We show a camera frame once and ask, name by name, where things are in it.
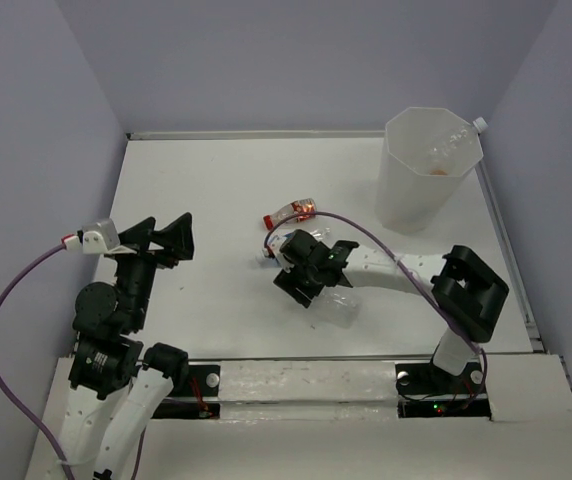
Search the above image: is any red label plastic bottle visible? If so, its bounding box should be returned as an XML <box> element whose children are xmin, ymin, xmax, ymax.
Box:
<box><xmin>263</xmin><ymin>198</ymin><xmax>317</xmax><ymax>230</ymax></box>

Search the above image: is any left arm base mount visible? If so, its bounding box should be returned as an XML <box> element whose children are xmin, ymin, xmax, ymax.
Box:
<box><xmin>152</xmin><ymin>363</ymin><xmax>221</xmax><ymax>420</ymax></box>

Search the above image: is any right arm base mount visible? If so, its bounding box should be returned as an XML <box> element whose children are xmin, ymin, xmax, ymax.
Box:
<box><xmin>395</xmin><ymin>361</ymin><xmax>492</xmax><ymax>419</ymax></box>

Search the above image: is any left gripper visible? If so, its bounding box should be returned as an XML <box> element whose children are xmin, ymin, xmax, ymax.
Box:
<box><xmin>112</xmin><ymin>210</ymin><xmax>196</xmax><ymax>327</ymax></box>

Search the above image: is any white octagonal plastic bin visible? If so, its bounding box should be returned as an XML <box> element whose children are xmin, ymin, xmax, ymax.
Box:
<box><xmin>375</xmin><ymin>107</ymin><xmax>484</xmax><ymax>234</ymax></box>

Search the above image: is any blue label plastic bottle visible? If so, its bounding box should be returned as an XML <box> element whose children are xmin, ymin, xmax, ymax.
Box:
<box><xmin>256</xmin><ymin>227</ymin><xmax>331</xmax><ymax>268</ymax></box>

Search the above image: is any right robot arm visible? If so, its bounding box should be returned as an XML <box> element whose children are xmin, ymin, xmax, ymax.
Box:
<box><xmin>263</xmin><ymin>229</ymin><xmax>509</xmax><ymax>398</ymax></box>

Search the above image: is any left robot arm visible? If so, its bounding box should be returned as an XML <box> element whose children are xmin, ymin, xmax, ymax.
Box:
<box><xmin>48</xmin><ymin>213</ymin><xmax>195</xmax><ymax>479</ymax></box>

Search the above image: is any clear bottle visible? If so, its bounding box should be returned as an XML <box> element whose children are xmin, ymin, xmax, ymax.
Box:
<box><xmin>310</xmin><ymin>291</ymin><xmax>362</xmax><ymax>329</ymax></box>
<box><xmin>425</xmin><ymin>117</ymin><xmax>488</xmax><ymax>172</ymax></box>

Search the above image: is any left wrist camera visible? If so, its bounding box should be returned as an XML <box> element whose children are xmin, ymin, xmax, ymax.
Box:
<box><xmin>61</xmin><ymin>218</ymin><xmax>120</xmax><ymax>255</ymax></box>

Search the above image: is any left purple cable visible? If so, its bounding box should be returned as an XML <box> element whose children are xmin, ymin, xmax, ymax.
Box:
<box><xmin>0</xmin><ymin>243</ymin><xmax>75</xmax><ymax>469</ymax></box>

